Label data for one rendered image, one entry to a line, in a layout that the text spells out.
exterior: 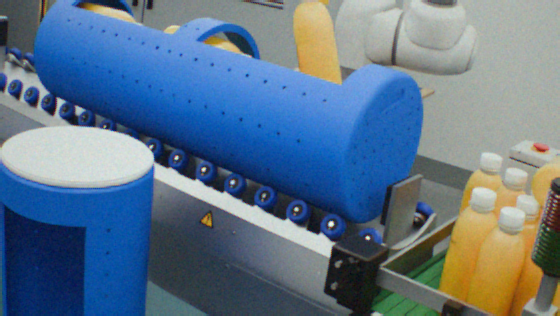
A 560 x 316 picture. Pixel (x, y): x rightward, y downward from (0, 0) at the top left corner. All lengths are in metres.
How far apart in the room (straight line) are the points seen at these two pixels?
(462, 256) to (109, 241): 0.57
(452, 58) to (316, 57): 0.72
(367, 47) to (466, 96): 2.31
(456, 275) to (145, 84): 0.72
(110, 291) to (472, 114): 3.26
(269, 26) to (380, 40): 1.30
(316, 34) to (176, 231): 0.49
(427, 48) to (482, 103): 2.30
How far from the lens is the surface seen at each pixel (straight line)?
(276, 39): 3.32
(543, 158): 1.55
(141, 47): 1.60
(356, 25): 2.10
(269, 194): 1.45
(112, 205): 1.29
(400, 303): 1.31
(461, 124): 4.41
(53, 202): 1.27
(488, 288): 1.19
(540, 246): 0.90
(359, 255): 1.21
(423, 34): 2.05
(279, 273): 1.44
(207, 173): 1.53
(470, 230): 1.22
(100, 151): 1.39
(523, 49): 4.25
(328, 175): 1.32
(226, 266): 1.53
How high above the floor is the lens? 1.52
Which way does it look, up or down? 19 degrees down
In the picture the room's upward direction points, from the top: 8 degrees clockwise
